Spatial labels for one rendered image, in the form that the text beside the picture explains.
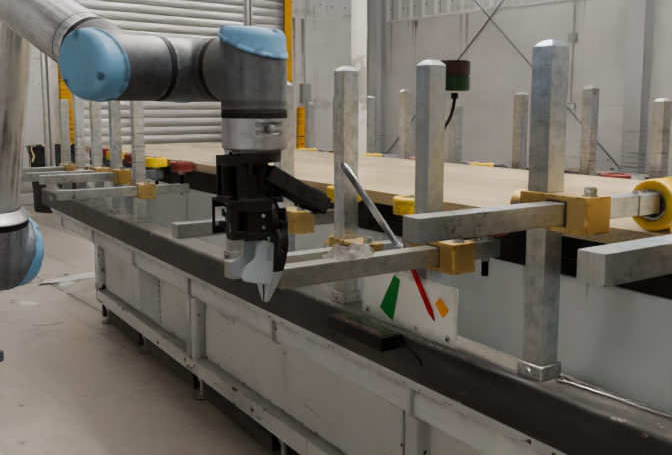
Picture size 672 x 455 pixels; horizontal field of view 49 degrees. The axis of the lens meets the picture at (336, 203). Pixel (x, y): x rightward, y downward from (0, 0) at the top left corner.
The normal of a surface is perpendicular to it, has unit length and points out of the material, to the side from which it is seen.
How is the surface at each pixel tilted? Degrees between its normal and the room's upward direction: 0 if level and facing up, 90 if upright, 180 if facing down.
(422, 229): 90
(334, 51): 90
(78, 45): 91
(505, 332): 90
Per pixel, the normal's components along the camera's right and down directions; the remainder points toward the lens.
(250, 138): -0.04, 0.13
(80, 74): -0.56, 0.14
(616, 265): 0.55, 0.11
